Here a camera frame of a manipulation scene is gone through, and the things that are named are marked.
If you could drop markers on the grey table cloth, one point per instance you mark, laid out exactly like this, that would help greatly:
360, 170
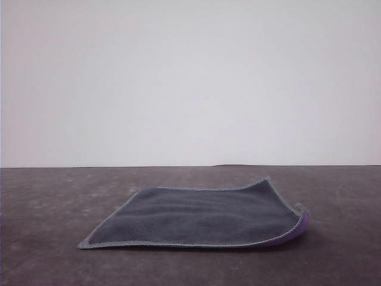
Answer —
44, 238

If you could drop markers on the purple towel with grey hem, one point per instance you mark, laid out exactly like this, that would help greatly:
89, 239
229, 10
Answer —
193, 214

